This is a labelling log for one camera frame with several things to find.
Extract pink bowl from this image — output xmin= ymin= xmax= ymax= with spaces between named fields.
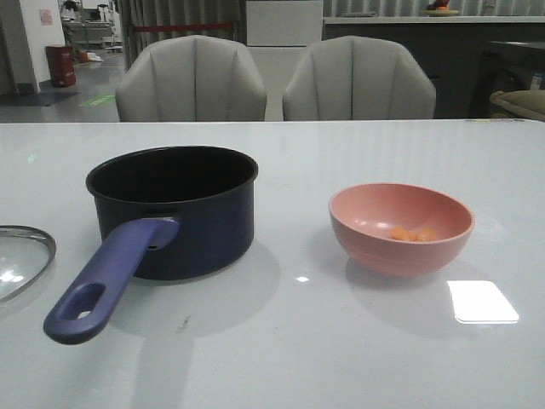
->
xmin=329 ymin=182 xmax=474 ymax=277

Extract orange ham slices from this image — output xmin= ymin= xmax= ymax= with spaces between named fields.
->
xmin=389 ymin=227 xmax=437 ymax=242

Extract glass lid blue knob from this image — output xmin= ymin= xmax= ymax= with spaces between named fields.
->
xmin=1 ymin=225 xmax=56 ymax=302

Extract dark blue saucepan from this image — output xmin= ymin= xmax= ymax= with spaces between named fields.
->
xmin=43 ymin=146 xmax=258 ymax=345

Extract left grey chair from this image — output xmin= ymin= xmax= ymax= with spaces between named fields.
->
xmin=115 ymin=35 xmax=267 ymax=122

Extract grey chair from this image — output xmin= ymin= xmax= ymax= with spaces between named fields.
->
xmin=115 ymin=35 xmax=267 ymax=122
xmin=282 ymin=36 xmax=436 ymax=121

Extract right grey chair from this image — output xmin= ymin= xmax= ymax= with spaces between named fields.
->
xmin=282 ymin=36 xmax=436 ymax=121

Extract white cabinet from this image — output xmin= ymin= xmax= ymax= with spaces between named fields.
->
xmin=246 ymin=1 xmax=324 ymax=121

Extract red barrier belt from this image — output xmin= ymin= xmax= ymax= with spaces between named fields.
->
xmin=129 ymin=21 xmax=237 ymax=32

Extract dark kitchen counter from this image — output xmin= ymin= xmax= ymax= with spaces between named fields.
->
xmin=322 ymin=16 xmax=544 ymax=118

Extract red bin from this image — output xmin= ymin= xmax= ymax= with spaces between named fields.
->
xmin=45 ymin=45 xmax=76 ymax=88

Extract fruit plate on counter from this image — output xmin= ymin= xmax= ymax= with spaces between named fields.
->
xmin=424 ymin=0 xmax=459 ymax=17

